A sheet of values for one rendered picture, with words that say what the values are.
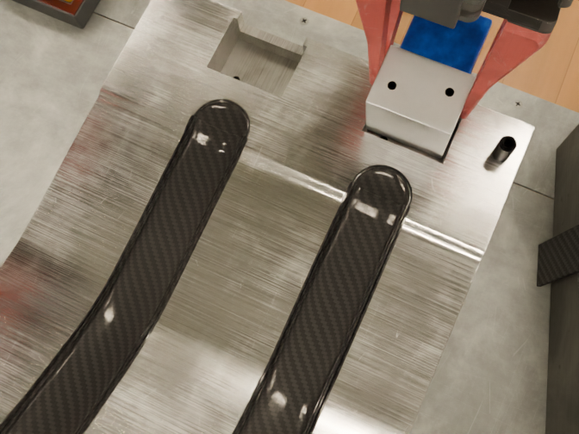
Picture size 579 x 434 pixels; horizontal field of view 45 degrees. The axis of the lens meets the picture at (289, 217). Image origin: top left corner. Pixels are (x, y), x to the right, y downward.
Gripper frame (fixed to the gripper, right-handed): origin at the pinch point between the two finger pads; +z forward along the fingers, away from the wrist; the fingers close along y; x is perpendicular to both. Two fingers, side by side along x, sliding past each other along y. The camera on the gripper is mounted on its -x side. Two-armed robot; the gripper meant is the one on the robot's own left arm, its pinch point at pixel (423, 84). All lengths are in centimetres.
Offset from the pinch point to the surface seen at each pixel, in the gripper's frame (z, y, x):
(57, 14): 9.5, -29.7, 6.7
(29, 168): 16.9, -25.8, -2.9
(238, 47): 5.1, -13.2, 4.6
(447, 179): 5.3, 3.3, -0.3
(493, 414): 18.8, 12.1, -4.8
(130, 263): 12.3, -12.3, -10.4
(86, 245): 12.1, -15.2, -10.7
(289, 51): 3.9, -9.5, 4.5
